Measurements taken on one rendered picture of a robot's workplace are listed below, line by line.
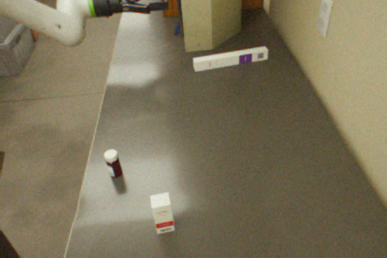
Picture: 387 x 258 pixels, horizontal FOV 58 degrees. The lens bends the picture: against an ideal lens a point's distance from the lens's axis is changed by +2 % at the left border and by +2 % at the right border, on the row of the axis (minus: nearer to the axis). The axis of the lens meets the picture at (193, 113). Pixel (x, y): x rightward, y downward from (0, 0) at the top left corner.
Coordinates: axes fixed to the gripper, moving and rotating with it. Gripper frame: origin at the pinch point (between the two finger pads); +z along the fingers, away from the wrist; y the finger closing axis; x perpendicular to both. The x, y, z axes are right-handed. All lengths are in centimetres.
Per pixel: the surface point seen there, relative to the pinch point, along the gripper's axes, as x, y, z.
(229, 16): 10.6, 2.7, 24.7
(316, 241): 20, -91, 29
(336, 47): 4, -42, 49
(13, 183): 114, 20, -107
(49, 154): 114, 43, -91
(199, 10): 3.7, -5.3, 12.1
